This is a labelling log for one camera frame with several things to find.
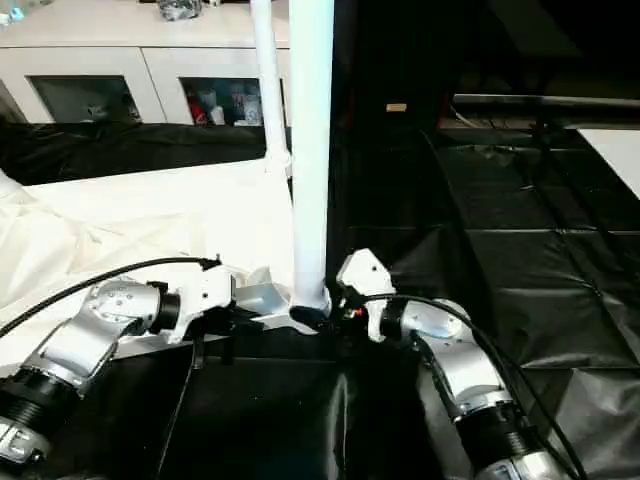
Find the dark bag of items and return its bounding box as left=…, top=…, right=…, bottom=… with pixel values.
left=158, top=0, right=204, bottom=22

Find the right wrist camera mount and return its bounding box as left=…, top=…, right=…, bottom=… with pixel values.
left=335, top=248, right=396, bottom=344

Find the white plastic table top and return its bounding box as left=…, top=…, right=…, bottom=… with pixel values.
left=0, top=157, right=331, bottom=361

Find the white flat board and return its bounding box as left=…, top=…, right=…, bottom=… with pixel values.
left=577, top=127, right=640, bottom=199

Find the black work mat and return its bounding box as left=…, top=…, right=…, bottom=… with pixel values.
left=0, top=107, right=640, bottom=480

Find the white tapered table leg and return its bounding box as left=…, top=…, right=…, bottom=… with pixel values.
left=0, top=167, right=26, bottom=201
left=251, top=0, right=292, bottom=171
left=288, top=0, right=335, bottom=309

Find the dark metal bar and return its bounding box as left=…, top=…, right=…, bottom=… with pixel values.
left=452, top=93, right=640, bottom=109

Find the tall white jar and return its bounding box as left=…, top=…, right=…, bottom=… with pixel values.
left=234, top=89, right=262, bottom=126

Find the white sideboard cabinet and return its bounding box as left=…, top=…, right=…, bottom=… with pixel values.
left=0, top=0, right=292, bottom=126

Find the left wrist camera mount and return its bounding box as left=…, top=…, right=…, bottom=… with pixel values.
left=169, top=264, right=237, bottom=346

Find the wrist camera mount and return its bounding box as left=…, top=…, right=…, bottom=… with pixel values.
left=169, top=264, right=237, bottom=346
left=335, top=248, right=396, bottom=344

